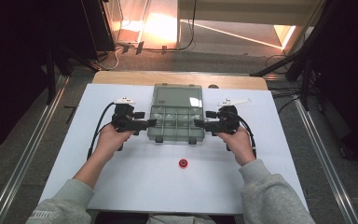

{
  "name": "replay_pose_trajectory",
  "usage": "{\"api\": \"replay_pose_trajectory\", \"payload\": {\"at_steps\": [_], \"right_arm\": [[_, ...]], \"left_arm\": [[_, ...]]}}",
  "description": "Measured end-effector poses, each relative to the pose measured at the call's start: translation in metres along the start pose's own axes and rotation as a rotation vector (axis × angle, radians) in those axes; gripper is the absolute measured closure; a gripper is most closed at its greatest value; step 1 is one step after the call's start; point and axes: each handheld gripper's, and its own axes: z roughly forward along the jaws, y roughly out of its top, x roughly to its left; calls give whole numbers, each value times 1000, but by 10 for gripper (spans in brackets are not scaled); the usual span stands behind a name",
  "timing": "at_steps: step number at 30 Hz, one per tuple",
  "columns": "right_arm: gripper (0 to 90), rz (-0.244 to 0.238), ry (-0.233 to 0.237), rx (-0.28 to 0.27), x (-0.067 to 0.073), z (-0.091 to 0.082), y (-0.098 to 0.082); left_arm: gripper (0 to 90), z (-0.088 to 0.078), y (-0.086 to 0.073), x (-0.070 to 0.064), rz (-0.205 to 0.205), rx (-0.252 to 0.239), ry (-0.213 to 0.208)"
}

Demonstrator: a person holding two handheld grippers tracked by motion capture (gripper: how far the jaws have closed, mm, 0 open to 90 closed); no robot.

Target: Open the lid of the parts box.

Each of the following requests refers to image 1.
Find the aluminium floor rail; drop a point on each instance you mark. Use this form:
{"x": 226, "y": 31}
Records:
{"x": 21, "y": 155}
{"x": 326, "y": 161}

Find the person's right hand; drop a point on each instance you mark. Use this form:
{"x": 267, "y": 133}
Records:
{"x": 237, "y": 146}

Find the black metal stand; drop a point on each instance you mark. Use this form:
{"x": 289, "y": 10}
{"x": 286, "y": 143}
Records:
{"x": 51, "y": 77}
{"x": 295, "y": 53}

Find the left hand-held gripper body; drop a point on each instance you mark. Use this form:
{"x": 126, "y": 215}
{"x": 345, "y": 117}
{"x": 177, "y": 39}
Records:
{"x": 124, "y": 119}

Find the person's left hand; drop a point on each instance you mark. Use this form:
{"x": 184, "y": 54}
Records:
{"x": 112, "y": 143}

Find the black cabinet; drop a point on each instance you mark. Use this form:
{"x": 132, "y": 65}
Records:
{"x": 98, "y": 25}

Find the grey transparent compartment box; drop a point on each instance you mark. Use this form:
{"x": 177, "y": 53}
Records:
{"x": 176, "y": 115}

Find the small red round part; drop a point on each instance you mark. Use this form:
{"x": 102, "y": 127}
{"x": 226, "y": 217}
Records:
{"x": 183, "y": 163}

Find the person's grey sweater body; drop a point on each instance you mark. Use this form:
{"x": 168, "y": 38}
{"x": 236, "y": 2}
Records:
{"x": 180, "y": 219}

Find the white table sheet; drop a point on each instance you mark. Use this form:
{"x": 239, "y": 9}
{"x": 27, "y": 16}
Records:
{"x": 136, "y": 174}

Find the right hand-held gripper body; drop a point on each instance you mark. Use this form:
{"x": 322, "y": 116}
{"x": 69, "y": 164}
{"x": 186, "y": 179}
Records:
{"x": 227, "y": 119}

